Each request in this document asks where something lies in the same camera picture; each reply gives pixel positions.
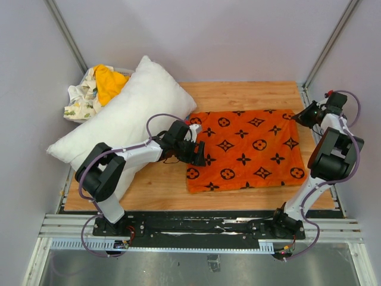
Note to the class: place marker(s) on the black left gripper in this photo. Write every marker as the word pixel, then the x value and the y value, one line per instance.
pixel 199 158

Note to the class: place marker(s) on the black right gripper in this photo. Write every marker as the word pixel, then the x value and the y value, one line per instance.
pixel 302 117

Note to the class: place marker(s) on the orange flower-pattern pillowcase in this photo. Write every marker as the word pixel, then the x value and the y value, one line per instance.
pixel 246 149

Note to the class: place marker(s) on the white pillow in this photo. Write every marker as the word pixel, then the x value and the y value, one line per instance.
pixel 148 104

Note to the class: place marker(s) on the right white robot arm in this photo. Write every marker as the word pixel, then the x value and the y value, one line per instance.
pixel 334 160

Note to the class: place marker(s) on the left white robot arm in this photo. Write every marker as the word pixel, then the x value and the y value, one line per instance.
pixel 101 171

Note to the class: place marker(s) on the blue white pillow label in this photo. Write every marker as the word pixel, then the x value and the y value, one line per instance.
pixel 187 120

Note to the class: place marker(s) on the white plastic basket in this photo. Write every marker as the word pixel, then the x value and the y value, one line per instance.
pixel 125 72

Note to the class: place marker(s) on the yellow cloth in basket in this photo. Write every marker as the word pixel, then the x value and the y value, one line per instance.
pixel 109 83

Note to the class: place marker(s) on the white printed cloth in basket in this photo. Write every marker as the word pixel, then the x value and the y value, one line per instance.
pixel 83 99

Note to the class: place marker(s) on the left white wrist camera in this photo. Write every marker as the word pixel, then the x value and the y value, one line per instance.
pixel 194 129

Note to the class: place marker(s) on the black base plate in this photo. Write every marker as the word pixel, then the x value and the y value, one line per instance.
pixel 193 229

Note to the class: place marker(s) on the aluminium rail frame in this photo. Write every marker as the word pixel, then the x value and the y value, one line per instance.
pixel 66 252

